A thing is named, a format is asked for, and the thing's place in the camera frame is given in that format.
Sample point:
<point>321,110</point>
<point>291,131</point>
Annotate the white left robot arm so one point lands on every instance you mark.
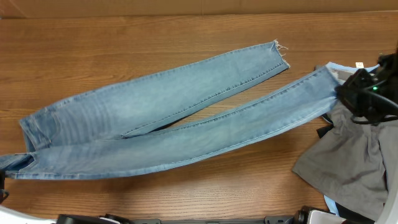
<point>11,216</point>

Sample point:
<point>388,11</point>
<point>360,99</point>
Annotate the light blue shirt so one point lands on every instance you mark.
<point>342,73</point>

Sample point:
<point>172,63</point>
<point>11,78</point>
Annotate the light blue denim jeans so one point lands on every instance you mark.
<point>129,128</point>

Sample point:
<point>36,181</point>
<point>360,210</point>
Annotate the grey trousers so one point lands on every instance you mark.
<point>352,164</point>

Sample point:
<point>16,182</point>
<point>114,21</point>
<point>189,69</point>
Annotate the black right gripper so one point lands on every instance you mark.
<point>348,94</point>

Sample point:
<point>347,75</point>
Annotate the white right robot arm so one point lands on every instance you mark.
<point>355,162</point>

